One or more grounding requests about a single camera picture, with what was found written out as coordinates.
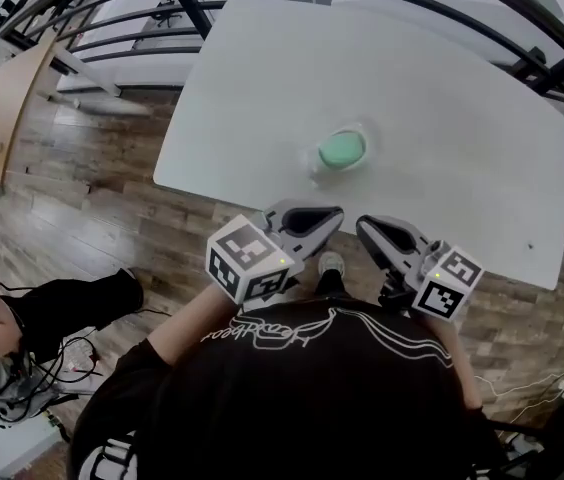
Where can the person's grey shoe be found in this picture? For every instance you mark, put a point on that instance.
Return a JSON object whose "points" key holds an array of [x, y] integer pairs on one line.
{"points": [[331, 262]]}

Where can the person's black printed t-shirt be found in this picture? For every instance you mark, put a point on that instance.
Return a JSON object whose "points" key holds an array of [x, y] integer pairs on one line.
{"points": [[302, 408]]}

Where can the green bar of soap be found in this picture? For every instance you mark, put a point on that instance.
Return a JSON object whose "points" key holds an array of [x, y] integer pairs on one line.
{"points": [[342, 150]]}

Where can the person's right forearm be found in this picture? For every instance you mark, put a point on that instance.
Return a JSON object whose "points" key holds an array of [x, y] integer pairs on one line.
{"points": [[457, 358]]}

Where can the person's left forearm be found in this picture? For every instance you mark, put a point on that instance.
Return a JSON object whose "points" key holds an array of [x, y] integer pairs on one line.
{"points": [[192, 325]]}

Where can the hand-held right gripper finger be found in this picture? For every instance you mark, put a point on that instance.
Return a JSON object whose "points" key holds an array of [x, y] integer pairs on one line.
{"points": [[404, 227], [377, 250]]}

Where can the light wooden desk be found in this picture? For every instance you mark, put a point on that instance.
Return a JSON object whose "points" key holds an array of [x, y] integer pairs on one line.
{"points": [[9, 103]]}

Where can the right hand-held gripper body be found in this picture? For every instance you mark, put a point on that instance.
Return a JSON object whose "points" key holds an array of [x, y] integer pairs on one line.
{"points": [[444, 288]]}

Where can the black office chair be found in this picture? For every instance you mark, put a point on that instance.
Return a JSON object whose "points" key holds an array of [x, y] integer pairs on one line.
{"points": [[166, 13]]}

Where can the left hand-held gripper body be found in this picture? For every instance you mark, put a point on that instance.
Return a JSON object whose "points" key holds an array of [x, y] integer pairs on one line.
{"points": [[244, 260]]}

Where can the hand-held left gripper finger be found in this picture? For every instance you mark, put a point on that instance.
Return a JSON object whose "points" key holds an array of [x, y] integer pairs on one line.
{"points": [[319, 240], [312, 206]]}

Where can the black metal railing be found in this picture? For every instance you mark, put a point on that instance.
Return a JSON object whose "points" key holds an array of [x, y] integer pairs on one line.
{"points": [[462, 20]]}

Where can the person's black trouser leg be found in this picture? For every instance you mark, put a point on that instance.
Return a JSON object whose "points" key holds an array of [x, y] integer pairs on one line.
{"points": [[331, 283]]}

